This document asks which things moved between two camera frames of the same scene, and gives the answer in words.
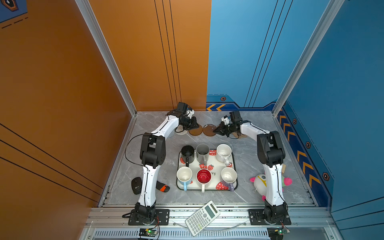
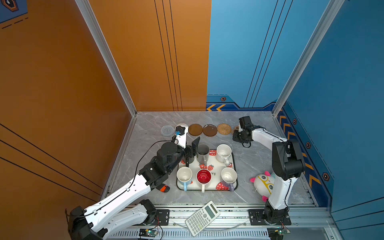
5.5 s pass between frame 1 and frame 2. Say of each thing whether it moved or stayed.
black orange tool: stayed
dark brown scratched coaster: stayed
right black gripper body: moved
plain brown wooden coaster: stayed
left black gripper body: moved
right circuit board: stayed
